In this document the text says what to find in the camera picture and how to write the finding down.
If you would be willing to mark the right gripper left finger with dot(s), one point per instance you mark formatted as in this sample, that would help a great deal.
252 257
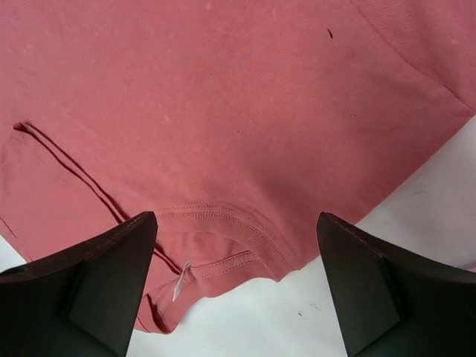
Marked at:
81 301

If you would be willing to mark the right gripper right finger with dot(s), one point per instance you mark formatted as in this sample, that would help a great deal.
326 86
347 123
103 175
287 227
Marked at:
392 302

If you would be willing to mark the salmon pink t-shirt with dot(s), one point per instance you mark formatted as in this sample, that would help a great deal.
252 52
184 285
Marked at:
235 122

